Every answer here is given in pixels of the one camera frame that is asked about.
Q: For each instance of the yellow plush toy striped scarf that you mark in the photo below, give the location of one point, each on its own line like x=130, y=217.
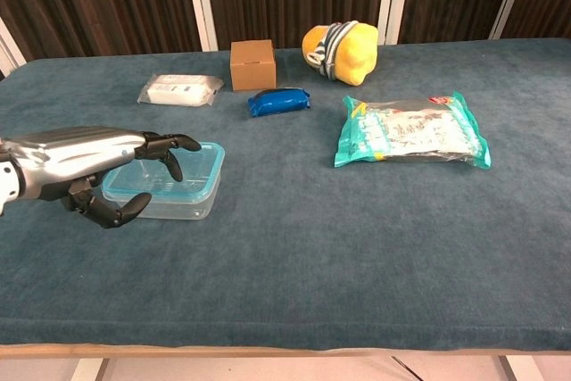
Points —
x=352, y=53

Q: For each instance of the teal translucent plastic lid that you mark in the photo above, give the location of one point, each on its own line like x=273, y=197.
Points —
x=201, y=167

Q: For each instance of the blue foil packet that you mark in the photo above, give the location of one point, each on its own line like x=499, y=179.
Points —
x=278, y=103

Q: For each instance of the clear packet of white wipes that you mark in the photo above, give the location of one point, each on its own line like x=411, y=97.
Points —
x=178, y=92

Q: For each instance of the clear plastic food container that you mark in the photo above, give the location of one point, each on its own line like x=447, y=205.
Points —
x=187, y=209

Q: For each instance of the green white snack bag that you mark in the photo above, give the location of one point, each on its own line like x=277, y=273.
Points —
x=410, y=135

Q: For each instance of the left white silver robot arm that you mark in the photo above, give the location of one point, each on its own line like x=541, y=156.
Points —
x=6, y=184

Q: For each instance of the small brown cardboard box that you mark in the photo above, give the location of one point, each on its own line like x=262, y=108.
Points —
x=252, y=66

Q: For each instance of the blue velvet tablecloth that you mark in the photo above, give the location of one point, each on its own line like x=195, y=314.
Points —
x=312, y=242

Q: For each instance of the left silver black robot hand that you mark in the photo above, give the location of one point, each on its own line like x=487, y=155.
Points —
x=76, y=153

